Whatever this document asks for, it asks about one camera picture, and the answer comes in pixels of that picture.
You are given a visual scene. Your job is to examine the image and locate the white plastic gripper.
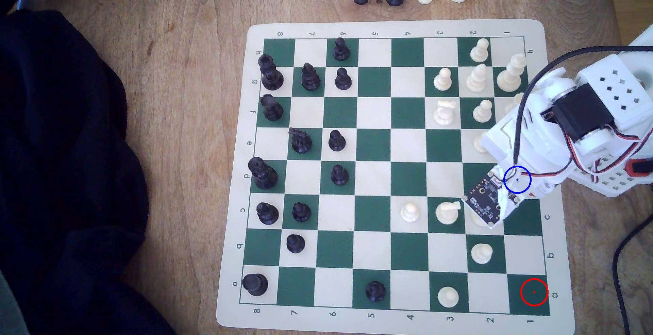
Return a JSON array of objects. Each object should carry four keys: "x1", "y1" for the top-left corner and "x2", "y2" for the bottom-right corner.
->
[{"x1": 482, "y1": 69, "x2": 575, "y2": 219}]

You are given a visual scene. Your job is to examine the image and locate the white chess knight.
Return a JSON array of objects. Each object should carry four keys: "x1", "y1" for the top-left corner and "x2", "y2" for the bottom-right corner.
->
[
  {"x1": 433, "y1": 100, "x2": 457, "y2": 126},
  {"x1": 436, "y1": 201, "x2": 461, "y2": 225}
]

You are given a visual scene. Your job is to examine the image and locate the white chess king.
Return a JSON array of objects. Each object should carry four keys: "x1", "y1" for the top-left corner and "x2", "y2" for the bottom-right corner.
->
[{"x1": 496, "y1": 53, "x2": 527, "y2": 93}]

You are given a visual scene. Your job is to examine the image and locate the green and cream chess mat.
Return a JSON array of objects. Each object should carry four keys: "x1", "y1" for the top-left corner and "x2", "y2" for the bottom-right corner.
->
[{"x1": 216, "y1": 19, "x2": 576, "y2": 335}]

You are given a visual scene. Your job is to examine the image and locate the black chess bishop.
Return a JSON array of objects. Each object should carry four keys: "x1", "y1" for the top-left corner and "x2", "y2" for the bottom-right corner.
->
[{"x1": 301, "y1": 63, "x2": 321, "y2": 92}]

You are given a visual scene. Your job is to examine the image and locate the black chess queen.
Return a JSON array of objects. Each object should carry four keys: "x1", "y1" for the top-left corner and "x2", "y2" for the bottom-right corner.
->
[{"x1": 248, "y1": 157, "x2": 279, "y2": 190}]

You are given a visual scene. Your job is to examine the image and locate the black chess rook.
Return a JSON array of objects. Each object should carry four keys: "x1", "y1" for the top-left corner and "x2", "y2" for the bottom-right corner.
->
[
  {"x1": 260, "y1": 94, "x2": 284, "y2": 122},
  {"x1": 242, "y1": 273, "x2": 268, "y2": 297}
]

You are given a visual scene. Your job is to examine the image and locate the black chess king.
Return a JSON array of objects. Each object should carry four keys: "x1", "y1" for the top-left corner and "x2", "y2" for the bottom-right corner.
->
[{"x1": 257, "y1": 53, "x2": 284, "y2": 91}]

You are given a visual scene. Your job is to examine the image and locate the black pawn c8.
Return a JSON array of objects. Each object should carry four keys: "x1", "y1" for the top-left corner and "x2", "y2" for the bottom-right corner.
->
[{"x1": 255, "y1": 202, "x2": 280, "y2": 225}]

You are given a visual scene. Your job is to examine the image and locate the black cloth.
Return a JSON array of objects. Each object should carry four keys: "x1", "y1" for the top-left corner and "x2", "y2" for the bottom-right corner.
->
[{"x1": 0, "y1": 0, "x2": 177, "y2": 335}]

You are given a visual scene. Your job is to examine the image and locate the grey fabric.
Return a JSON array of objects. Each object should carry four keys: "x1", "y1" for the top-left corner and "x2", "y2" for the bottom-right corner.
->
[{"x1": 0, "y1": 269, "x2": 29, "y2": 335}]

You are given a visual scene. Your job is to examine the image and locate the black camera circuit board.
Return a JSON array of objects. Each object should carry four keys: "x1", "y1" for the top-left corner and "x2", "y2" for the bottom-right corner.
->
[{"x1": 462, "y1": 169, "x2": 521, "y2": 229}]

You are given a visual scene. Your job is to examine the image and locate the red black white servo wires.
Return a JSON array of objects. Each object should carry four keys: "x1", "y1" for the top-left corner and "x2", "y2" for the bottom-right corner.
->
[{"x1": 520, "y1": 133, "x2": 653, "y2": 185}]

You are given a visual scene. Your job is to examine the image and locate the black camera cable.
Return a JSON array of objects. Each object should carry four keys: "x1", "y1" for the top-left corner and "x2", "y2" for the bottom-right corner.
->
[{"x1": 513, "y1": 44, "x2": 653, "y2": 162}]

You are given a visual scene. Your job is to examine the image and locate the thick black usb cable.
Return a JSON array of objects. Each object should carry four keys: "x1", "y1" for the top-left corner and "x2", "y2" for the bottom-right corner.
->
[{"x1": 611, "y1": 214, "x2": 653, "y2": 335}]

